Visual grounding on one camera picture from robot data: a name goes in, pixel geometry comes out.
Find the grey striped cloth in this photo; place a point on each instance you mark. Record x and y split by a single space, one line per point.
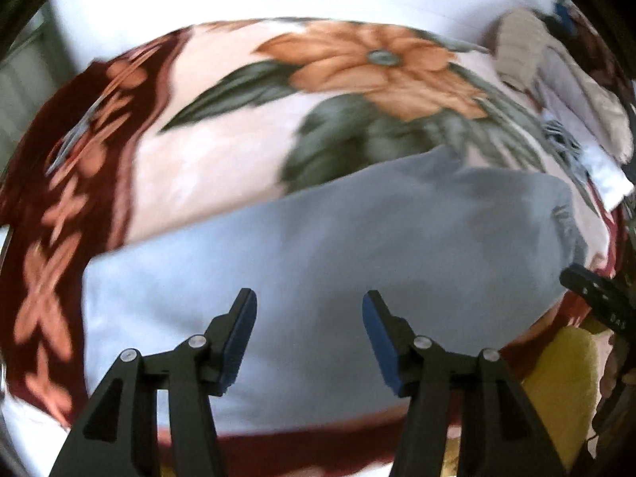
564 141

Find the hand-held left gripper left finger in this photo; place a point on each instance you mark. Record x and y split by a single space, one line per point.
242 338

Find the metal bed frame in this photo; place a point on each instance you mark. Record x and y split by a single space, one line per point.
22 54

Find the beige pillow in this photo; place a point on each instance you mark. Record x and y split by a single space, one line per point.
521 47

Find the yellow fuzzy mat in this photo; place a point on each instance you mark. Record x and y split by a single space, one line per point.
559 392

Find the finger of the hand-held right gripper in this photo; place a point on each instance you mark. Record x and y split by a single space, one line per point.
594 290

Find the floral fleece blanket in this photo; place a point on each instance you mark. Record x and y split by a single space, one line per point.
208 159

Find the pile of clothes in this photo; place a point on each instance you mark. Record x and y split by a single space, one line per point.
581 89

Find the grey pants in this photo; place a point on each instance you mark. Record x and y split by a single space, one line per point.
318 283

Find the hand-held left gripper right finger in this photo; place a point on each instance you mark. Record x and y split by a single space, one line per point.
382 343

